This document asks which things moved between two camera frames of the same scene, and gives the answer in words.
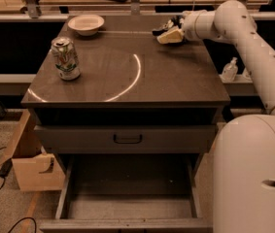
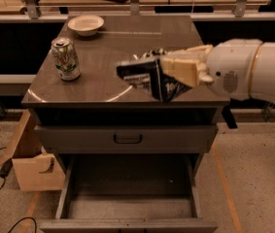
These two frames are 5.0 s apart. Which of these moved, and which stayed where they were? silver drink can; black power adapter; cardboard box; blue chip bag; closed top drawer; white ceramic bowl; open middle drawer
Moved: blue chip bag
Stayed: open middle drawer; silver drink can; white ceramic bowl; black power adapter; cardboard box; closed top drawer
